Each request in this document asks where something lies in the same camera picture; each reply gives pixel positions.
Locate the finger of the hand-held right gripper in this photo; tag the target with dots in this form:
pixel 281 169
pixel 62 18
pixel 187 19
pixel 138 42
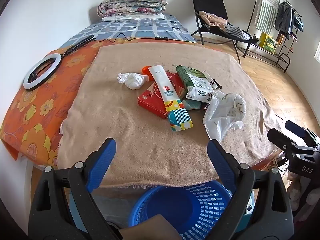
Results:
pixel 278 137
pixel 296 128

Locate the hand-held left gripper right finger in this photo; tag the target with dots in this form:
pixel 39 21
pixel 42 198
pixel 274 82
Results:
pixel 222 163

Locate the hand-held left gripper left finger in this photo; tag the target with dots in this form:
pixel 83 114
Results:
pixel 103 163

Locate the clear plastic bag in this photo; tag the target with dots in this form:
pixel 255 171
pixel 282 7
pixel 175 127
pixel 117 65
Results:
pixel 220 115

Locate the dark snack wrapper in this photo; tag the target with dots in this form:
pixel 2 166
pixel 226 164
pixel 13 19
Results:
pixel 206 107

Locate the blue plastic basket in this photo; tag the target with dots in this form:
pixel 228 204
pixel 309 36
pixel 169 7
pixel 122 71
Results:
pixel 175 205

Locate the small teal packet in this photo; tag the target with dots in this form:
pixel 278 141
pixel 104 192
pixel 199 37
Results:
pixel 191 104

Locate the white soft wipes packet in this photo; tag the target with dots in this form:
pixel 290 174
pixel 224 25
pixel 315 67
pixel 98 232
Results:
pixel 200 92

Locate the red box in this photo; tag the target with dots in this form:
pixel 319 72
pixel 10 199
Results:
pixel 150 100

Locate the white paper strip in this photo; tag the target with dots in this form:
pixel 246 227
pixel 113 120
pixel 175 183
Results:
pixel 208 77

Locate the white tissue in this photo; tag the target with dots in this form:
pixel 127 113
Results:
pixel 133 81

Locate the long white toothpaste box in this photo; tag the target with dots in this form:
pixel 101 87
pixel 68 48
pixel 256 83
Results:
pixel 166 92

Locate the green and white pouch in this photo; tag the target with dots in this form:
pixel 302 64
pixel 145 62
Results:
pixel 182 76

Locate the orange bottle cap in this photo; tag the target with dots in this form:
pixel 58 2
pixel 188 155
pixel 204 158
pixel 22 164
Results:
pixel 145 70

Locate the person's right hand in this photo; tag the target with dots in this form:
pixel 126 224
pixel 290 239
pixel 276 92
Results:
pixel 296 191

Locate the beige fleece blanket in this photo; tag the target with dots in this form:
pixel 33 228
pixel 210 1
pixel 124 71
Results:
pixel 150 150

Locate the black clothes rack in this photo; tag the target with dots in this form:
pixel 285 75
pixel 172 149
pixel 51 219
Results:
pixel 285 55

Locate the brown cardboard piece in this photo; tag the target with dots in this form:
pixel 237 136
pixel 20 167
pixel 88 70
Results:
pixel 155 226

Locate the orange floral bedsheet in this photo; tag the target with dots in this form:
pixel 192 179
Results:
pixel 37 110

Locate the yellow crate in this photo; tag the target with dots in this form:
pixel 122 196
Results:
pixel 268 42

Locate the blue hanging garment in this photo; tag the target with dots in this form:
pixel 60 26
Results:
pixel 298 23

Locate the dark hanging jacket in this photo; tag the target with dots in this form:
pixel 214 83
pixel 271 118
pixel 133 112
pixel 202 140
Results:
pixel 283 17

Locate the striped garment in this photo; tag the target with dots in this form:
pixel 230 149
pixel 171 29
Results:
pixel 236 32

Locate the green striped towel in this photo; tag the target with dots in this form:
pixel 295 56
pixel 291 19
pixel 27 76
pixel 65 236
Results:
pixel 268 7

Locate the beige clothes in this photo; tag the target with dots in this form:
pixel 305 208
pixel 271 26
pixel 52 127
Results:
pixel 212 18

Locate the black inline remote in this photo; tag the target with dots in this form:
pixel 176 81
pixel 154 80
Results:
pixel 161 38

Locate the blue checked bedsheet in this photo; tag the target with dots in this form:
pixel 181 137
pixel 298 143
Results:
pixel 140 28

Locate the black folding chair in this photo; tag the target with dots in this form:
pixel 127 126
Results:
pixel 210 2

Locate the folded floral quilt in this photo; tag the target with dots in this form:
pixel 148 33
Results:
pixel 132 5

